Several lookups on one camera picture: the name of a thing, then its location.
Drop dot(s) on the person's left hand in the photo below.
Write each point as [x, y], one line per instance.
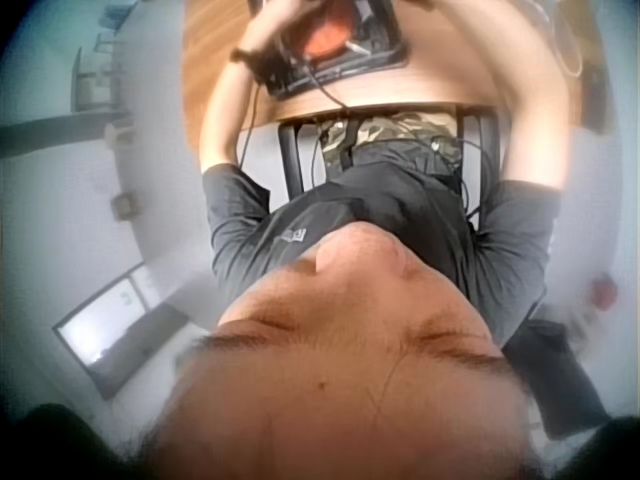
[272, 27]

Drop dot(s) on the black wrist band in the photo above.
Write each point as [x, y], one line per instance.
[246, 55]

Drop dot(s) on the orange round part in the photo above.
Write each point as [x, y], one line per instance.
[327, 35]

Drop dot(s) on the black electronic device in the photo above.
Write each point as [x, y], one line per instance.
[370, 60]

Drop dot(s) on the black metal table leg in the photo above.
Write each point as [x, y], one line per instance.
[292, 155]
[487, 145]

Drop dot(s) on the grey shelf unit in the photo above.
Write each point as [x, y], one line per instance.
[97, 75]

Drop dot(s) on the small brown box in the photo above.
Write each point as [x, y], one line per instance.
[123, 206]

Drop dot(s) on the black framed white panel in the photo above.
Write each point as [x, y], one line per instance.
[107, 335]

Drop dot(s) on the small red object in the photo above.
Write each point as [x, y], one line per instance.
[606, 294]

